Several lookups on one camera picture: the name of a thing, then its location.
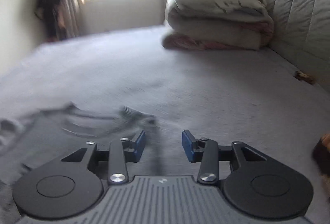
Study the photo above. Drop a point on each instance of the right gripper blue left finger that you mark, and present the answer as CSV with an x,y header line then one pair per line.
x,y
139,142

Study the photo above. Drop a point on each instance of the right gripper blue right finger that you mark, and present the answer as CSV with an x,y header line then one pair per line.
x,y
189,144

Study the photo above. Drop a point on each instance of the brown yellow small cloth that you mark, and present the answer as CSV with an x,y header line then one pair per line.
x,y
304,77

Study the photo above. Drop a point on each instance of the folded white floral quilt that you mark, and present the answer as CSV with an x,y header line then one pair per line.
x,y
217,24

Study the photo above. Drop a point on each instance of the dark clothes hanging in corner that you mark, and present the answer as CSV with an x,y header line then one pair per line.
x,y
51,13

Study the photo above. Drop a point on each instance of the grey knitted cat sweater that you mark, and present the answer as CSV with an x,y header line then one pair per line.
x,y
34,140

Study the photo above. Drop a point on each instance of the grey quilted headboard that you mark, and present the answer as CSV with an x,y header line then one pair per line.
x,y
301,35

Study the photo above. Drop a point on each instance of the light grey bed sheet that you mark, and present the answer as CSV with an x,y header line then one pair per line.
x,y
225,95

